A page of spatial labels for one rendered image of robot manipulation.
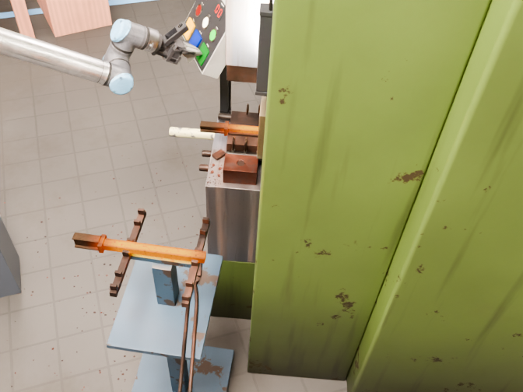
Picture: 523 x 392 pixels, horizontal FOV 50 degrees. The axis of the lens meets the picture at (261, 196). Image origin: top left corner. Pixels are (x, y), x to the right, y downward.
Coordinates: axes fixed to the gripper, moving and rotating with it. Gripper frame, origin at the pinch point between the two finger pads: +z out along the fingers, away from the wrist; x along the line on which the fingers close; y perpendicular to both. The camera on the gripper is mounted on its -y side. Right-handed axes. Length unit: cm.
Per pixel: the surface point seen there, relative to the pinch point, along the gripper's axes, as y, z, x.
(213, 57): -2.5, 2.7, 7.0
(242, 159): 5, -1, 62
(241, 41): -35, -25, 60
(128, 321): 52, -33, 97
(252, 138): 1, 4, 53
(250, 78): -23, -13, 57
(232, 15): -41, -32, 59
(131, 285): 50, -30, 84
